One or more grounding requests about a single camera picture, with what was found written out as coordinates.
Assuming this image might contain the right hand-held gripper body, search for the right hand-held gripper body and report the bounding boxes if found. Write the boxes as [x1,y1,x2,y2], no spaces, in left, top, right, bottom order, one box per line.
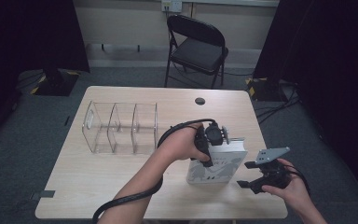
[250,147,293,194]

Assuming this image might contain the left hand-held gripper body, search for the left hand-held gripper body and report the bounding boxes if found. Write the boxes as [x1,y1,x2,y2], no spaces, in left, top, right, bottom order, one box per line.
[194,121,231,154]

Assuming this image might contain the white book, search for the white book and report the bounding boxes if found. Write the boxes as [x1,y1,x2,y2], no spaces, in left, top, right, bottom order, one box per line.
[186,138,249,185]

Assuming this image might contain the clear acrylic file organizer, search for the clear acrylic file organizer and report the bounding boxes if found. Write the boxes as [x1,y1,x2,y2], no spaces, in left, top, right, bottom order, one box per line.
[81,100,159,156]

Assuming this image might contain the person's left hand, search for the person's left hand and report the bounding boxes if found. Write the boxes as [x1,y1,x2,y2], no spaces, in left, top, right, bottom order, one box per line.
[158,122,212,163]

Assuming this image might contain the person's right hand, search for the person's right hand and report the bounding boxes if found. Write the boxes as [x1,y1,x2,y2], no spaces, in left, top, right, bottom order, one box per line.
[261,158,312,213]

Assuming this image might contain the black stand base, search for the black stand base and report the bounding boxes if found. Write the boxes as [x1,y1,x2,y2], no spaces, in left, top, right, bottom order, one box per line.
[245,77,282,103]
[30,68,81,97]

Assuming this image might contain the black folding chair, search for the black folding chair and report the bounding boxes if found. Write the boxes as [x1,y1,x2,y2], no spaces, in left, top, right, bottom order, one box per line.
[164,14,230,90]

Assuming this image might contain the black curtain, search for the black curtain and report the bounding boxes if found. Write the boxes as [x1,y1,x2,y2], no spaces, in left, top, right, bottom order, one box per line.
[0,0,90,147]
[253,0,358,206]

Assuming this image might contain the grey tape strip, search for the grey tape strip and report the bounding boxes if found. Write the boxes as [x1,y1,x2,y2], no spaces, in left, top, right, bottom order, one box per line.
[31,189,56,201]

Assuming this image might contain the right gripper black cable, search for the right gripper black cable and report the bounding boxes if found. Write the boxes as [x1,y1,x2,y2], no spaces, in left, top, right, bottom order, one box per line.
[283,164,311,194]

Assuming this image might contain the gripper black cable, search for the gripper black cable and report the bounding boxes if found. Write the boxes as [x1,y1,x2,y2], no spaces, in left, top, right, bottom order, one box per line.
[91,118,217,224]
[283,164,311,194]

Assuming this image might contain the black floor cables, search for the black floor cables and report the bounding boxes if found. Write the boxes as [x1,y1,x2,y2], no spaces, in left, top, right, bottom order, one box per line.
[255,78,302,125]

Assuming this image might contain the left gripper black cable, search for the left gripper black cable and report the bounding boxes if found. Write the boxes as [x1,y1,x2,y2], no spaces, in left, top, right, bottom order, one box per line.
[91,118,217,224]

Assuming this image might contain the white wall socket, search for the white wall socket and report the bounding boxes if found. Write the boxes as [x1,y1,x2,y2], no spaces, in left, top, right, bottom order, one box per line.
[161,0,184,13]

